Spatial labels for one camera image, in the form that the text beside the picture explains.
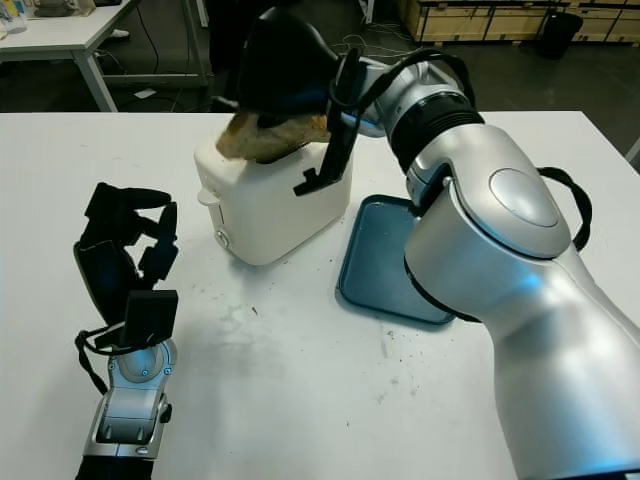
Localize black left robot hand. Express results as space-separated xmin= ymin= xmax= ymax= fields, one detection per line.
xmin=73 ymin=182 xmax=180 ymax=327

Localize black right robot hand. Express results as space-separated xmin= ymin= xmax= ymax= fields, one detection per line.
xmin=212 ymin=7 xmax=347 ymax=129

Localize slice of brown bread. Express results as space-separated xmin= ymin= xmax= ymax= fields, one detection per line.
xmin=215 ymin=110 xmax=332 ymax=167

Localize white two-slot toaster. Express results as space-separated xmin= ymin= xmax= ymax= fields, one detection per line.
xmin=193 ymin=134 xmax=355 ymax=267

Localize blue plastic tray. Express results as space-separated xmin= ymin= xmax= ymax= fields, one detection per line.
xmin=334 ymin=194 xmax=458 ymax=327

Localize stacked wooden crates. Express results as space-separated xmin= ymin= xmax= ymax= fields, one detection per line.
xmin=404 ymin=0 xmax=640 ymax=44

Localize white side table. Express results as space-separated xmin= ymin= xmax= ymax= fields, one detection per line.
xmin=0 ymin=0 xmax=212 ymax=114

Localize printed drinking cup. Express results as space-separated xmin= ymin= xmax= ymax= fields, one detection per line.
xmin=0 ymin=0 xmax=27 ymax=34

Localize black trash bin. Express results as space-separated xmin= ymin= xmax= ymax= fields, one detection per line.
xmin=537 ymin=12 xmax=585 ymax=62

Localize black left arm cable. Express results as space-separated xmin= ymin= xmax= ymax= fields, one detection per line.
xmin=74 ymin=323 xmax=127 ymax=397

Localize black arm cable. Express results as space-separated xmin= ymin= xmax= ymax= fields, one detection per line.
xmin=327 ymin=47 xmax=594 ymax=252
xmin=74 ymin=323 xmax=127 ymax=397

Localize white floor cable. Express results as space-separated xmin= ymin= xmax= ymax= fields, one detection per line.
xmin=343 ymin=19 xmax=417 ymax=57

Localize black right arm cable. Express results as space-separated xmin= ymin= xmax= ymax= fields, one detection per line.
xmin=327 ymin=47 xmax=594 ymax=252

